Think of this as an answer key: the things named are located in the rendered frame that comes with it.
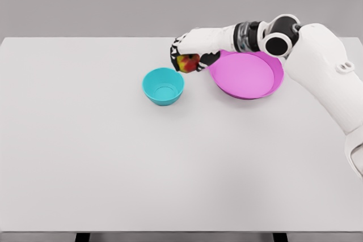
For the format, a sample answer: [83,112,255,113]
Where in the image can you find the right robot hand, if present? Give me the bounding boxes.
[170,28,222,73]

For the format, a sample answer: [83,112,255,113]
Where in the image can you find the red yellow apple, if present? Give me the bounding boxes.
[176,53,200,73]

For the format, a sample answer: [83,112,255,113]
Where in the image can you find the blue bowl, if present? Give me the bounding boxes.
[142,67,185,107]

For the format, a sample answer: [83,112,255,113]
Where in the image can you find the pink plate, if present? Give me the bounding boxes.
[208,49,285,100]

